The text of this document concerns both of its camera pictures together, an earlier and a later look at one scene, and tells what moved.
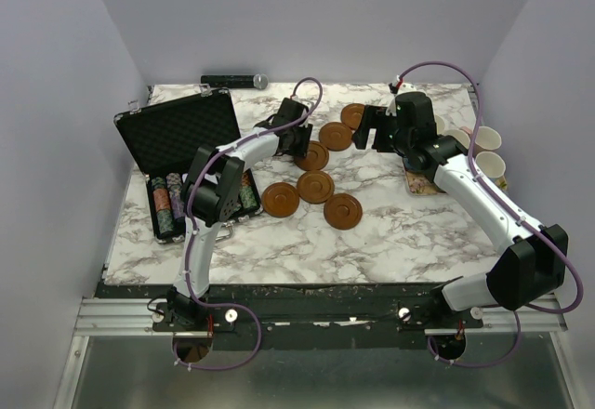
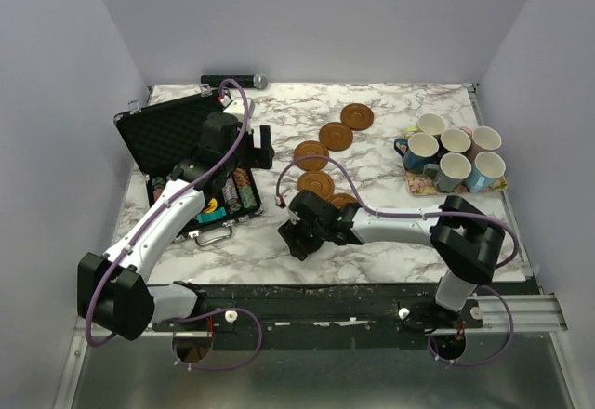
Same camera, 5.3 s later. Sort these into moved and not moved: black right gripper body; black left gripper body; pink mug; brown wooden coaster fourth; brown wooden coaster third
Moved: black right gripper body; black left gripper body
Not moved: brown wooden coaster third; pink mug; brown wooden coaster fourth
